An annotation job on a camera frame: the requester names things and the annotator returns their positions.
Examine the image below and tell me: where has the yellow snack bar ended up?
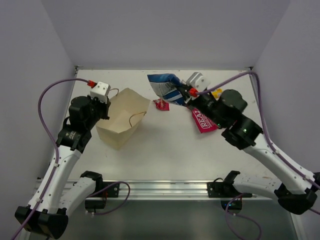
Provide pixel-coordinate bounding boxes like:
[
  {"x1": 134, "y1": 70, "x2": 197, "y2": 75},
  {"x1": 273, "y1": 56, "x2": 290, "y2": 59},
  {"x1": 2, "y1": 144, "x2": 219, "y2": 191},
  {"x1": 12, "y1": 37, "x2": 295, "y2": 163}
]
[{"x1": 211, "y1": 88, "x2": 223, "y2": 100}]

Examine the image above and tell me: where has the pink red snack bag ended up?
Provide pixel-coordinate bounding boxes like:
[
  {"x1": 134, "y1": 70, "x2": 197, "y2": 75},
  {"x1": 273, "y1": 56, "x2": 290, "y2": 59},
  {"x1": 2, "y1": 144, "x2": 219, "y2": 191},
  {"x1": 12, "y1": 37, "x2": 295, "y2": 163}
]
[{"x1": 191, "y1": 108, "x2": 218, "y2": 134}]

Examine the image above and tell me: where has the beige paper bag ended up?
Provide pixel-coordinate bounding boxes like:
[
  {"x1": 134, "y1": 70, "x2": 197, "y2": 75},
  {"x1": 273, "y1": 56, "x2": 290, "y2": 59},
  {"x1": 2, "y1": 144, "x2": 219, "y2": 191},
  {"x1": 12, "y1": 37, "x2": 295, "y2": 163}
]
[{"x1": 95, "y1": 88, "x2": 151, "y2": 150}]

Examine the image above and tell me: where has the small red candy packet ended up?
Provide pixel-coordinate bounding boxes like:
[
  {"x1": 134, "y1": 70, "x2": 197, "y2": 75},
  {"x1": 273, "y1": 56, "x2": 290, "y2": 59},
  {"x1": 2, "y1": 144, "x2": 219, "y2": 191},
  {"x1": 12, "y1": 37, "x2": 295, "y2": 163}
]
[{"x1": 153, "y1": 98, "x2": 170, "y2": 111}]

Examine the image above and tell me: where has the blue Doritos chip bag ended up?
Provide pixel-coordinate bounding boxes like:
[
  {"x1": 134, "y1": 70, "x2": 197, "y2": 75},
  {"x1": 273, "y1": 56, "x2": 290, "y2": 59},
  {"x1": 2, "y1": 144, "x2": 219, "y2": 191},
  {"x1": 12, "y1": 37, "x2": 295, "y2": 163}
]
[{"x1": 147, "y1": 73, "x2": 187, "y2": 107}]

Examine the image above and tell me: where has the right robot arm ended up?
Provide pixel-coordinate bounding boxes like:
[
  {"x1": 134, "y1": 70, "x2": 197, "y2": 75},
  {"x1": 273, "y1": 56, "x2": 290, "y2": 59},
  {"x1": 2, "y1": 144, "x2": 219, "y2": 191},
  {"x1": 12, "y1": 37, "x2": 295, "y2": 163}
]
[{"x1": 181, "y1": 86, "x2": 320, "y2": 215}]

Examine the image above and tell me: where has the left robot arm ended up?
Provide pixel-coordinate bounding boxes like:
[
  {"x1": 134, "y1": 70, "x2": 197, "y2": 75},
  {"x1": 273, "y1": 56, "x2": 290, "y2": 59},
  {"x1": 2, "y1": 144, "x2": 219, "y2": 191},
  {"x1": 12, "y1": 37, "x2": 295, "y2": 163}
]
[{"x1": 14, "y1": 96, "x2": 111, "y2": 240}]

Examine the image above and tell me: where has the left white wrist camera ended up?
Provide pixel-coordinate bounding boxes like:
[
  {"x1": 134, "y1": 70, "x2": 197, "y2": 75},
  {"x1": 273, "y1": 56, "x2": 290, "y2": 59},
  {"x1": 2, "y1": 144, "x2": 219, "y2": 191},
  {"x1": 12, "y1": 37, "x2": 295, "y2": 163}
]
[{"x1": 90, "y1": 81, "x2": 111, "y2": 103}]

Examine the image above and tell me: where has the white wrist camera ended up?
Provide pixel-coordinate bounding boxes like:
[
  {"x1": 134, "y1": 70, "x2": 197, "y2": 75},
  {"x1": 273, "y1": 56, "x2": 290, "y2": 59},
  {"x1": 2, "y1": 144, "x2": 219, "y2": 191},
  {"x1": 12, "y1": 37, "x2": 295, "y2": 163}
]
[
  {"x1": 90, "y1": 81, "x2": 111, "y2": 103},
  {"x1": 186, "y1": 72, "x2": 211, "y2": 92}
]

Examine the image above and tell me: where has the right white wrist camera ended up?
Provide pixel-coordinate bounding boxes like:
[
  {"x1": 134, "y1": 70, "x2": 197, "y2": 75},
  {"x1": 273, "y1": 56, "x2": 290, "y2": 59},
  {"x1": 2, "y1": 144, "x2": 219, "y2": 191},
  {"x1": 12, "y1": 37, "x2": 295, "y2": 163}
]
[{"x1": 186, "y1": 72, "x2": 211, "y2": 92}]

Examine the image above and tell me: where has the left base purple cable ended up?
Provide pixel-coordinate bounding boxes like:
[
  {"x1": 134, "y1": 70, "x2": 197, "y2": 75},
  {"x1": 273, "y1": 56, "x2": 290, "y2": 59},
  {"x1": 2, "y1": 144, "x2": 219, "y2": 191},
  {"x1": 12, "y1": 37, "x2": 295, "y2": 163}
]
[{"x1": 88, "y1": 181, "x2": 131, "y2": 216}]

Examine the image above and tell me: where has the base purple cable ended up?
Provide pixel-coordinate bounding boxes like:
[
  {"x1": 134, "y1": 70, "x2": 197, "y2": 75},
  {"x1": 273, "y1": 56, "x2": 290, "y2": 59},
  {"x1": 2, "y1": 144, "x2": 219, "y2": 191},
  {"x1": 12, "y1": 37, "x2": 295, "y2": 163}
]
[
  {"x1": 224, "y1": 192, "x2": 263, "y2": 240},
  {"x1": 88, "y1": 181, "x2": 131, "y2": 216}
]

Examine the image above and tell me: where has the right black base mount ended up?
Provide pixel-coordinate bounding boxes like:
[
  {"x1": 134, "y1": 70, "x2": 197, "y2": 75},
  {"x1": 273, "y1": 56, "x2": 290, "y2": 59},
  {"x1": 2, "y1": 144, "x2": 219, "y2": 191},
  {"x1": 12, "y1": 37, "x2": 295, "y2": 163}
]
[{"x1": 206, "y1": 177, "x2": 253, "y2": 213}]

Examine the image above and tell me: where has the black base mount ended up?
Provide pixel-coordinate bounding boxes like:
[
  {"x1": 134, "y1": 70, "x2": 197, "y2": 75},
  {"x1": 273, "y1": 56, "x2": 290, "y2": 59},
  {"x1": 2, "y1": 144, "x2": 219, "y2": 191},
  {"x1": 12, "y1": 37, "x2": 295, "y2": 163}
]
[
  {"x1": 84, "y1": 181, "x2": 120, "y2": 212},
  {"x1": 206, "y1": 177, "x2": 253, "y2": 213}
]

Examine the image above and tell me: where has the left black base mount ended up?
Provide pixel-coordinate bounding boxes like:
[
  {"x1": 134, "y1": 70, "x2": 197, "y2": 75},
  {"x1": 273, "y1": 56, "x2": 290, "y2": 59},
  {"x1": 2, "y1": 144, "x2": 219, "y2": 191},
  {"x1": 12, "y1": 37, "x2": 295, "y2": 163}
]
[{"x1": 84, "y1": 181, "x2": 120, "y2": 212}]

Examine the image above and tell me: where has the aluminium mounting rail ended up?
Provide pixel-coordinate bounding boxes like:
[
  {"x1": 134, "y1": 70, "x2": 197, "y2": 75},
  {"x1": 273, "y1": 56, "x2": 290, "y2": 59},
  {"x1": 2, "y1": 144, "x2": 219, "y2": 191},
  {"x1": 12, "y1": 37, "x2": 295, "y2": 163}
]
[{"x1": 34, "y1": 179, "x2": 281, "y2": 201}]

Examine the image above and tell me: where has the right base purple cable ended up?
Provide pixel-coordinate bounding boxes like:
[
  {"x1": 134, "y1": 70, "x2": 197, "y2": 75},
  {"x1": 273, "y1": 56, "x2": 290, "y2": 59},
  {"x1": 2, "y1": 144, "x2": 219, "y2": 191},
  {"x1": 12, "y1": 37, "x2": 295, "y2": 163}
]
[{"x1": 224, "y1": 192, "x2": 263, "y2": 240}]

